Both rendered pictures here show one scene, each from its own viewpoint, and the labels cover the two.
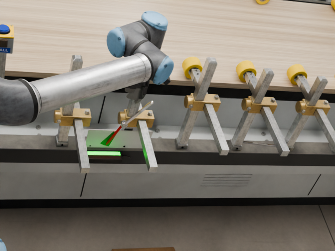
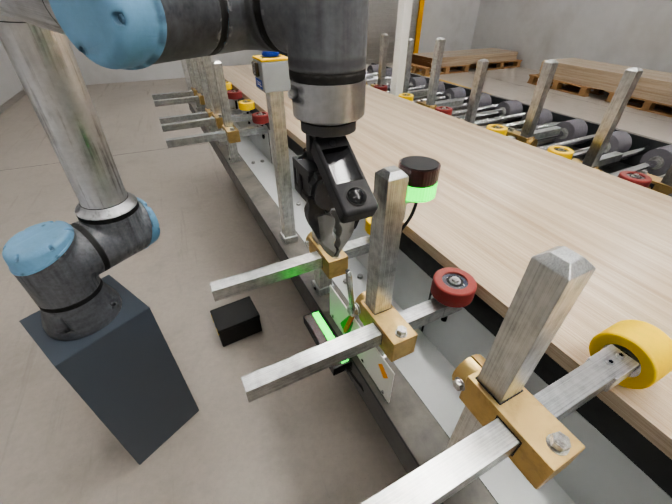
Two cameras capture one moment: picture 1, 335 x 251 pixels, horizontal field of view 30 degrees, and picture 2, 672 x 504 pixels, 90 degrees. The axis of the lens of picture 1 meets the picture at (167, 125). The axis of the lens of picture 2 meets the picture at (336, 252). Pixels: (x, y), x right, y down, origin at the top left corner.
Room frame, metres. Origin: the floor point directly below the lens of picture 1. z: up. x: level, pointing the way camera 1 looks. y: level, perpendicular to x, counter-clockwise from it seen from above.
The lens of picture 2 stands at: (1.74, -0.29, 1.34)
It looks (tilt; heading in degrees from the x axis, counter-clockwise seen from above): 37 degrees down; 88
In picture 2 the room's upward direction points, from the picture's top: straight up
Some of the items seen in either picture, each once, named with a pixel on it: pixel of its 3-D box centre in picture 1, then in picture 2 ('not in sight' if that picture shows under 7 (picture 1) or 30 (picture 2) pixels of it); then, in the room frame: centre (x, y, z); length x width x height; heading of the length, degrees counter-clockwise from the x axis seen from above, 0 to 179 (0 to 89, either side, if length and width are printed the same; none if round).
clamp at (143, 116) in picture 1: (135, 117); (384, 321); (1.85, 0.13, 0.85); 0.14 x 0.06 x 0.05; 115
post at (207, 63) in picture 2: not in sight; (214, 98); (1.20, 1.51, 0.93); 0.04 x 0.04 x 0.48; 25
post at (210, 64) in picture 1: (195, 106); (488, 404); (1.94, -0.08, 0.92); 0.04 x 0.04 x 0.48; 25
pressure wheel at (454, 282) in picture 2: not in sight; (449, 300); (1.98, 0.17, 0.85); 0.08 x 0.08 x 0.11
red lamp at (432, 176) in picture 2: not in sight; (418, 170); (1.88, 0.17, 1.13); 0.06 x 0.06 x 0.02
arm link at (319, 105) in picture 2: not in sight; (326, 100); (1.74, 0.15, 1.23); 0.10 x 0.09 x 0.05; 25
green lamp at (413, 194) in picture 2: not in sight; (416, 186); (1.88, 0.17, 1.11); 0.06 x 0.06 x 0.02
